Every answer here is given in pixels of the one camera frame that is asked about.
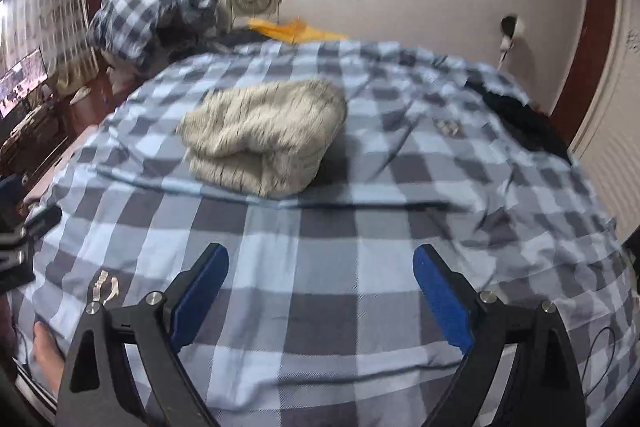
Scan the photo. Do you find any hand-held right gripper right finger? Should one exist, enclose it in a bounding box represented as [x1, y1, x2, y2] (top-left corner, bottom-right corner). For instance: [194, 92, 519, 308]
[412, 243, 587, 427]

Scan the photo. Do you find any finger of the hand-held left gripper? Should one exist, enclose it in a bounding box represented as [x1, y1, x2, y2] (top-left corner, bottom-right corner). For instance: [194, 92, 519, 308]
[22, 206, 62, 242]
[0, 174, 26, 204]

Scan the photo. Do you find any person's foot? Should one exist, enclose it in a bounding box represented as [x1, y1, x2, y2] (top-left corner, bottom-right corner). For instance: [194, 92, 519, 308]
[31, 321, 66, 395]

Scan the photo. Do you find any yellow cloth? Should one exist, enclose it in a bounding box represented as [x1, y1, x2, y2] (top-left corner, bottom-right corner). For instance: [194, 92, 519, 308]
[248, 17, 348, 44]

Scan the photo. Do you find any blue checkered bed blanket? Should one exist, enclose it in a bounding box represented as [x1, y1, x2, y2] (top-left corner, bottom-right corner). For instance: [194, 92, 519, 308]
[10, 38, 636, 427]

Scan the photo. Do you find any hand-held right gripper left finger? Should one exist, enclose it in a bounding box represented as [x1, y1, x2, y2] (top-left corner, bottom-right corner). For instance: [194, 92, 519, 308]
[55, 243, 230, 427]

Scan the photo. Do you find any cream plaid shirt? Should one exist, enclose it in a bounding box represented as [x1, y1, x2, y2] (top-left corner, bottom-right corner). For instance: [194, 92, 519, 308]
[177, 79, 348, 198]

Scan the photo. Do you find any checkered quilt pile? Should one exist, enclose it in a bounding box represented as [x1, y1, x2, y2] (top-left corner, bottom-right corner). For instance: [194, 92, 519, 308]
[86, 0, 221, 70]

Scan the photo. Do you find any small white object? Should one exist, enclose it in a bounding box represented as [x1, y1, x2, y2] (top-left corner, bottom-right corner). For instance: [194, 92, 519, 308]
[90, 271, 121, 308]

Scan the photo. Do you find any black cable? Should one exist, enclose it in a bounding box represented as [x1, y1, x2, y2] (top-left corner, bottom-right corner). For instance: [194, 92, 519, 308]
[585, 324, 621, 395]

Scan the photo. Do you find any black cloth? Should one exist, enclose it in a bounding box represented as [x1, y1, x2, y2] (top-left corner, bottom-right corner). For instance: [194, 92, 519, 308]
[470, 79, 571, 162]

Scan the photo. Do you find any computer monitor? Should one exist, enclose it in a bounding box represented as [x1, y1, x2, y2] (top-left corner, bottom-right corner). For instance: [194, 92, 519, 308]
[0, 48, 48, 118]

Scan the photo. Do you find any cluttered wooden desk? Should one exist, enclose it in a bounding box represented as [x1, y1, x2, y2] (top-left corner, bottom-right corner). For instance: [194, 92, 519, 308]
[0, 72, 108, 180]

